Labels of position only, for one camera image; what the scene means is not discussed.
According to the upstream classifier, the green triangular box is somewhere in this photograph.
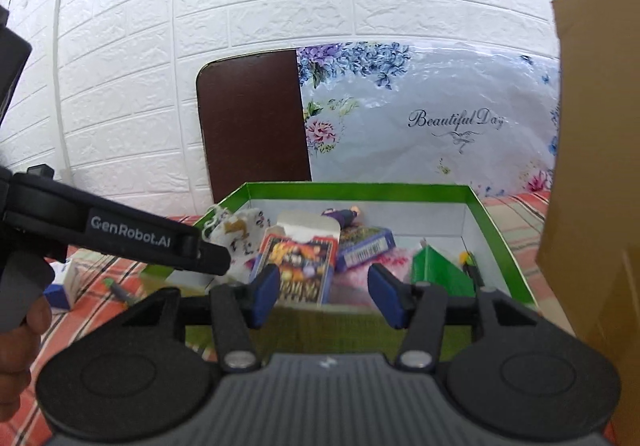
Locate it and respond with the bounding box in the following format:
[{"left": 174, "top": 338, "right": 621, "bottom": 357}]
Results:
[{"left": 410, "top": 245, "right": 475, "bottom": 296}]

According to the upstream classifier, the red blue card box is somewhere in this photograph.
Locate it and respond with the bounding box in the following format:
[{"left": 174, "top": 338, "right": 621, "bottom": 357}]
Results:
[{"left": 250, "top": 210, "right": 341, "bottom": 305}]

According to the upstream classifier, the blue barcode card box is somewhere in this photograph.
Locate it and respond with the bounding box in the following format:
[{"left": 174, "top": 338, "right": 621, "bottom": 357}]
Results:
[{"left": 335, "top": 226, "right": 396, "bottom": 273}]

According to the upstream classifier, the white floral drawstring pouch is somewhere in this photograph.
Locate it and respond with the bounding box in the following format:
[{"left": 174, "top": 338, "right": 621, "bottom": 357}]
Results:
[{"left": 202, "top": 204, "right": 270, "bottom": 283}]

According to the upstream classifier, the black green yellow pen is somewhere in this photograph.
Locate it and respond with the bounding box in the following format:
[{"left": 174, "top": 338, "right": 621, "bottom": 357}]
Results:
[{"left": 459, "top": 251, "right": 485, "bottom": 290}]

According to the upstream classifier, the purple doll figure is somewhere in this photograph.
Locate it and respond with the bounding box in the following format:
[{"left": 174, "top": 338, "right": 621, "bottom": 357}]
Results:
[{"left": 321, "top": 206, "right": 360, "bottom": 229}]

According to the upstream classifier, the white blue small box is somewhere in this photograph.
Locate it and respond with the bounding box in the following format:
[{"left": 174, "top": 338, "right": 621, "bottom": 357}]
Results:
[{"left": 44, "top": 258, "right": 92, "bottom": 311}]

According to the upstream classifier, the person's left hand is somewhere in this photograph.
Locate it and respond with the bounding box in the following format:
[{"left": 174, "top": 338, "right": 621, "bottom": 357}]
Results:
[{"left": 0, "top": 296, "right": 52, "bottom": 422}]

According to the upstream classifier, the pink floral cloth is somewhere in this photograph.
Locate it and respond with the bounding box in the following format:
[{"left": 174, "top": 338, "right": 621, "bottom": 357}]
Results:
[{"left": 330, "top": 247, "right": 417, "bottom": 312}]

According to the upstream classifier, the green cardboard box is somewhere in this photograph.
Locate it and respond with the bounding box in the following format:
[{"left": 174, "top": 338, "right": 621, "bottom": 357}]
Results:
[{"left": 139, "top": 181, "right": 540, "bottom": 362}]

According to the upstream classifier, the brown headboard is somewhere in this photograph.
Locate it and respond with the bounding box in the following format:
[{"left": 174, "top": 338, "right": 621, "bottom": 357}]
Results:
[{"left": 195, "top": 49, "right": 311, "bottom": 202}]

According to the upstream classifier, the floral plastic bedding bag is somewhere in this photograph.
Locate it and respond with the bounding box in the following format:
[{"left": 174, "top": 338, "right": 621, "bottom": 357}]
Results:
[{"left": 295, "top": 42, "right": 560, "bottom": 197}]

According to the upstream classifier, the brown cardboard box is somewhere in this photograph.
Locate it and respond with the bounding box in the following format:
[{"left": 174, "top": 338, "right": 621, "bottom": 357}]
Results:
[{"left": 537, "top": 0, "right": 639, "bottom": 445}]

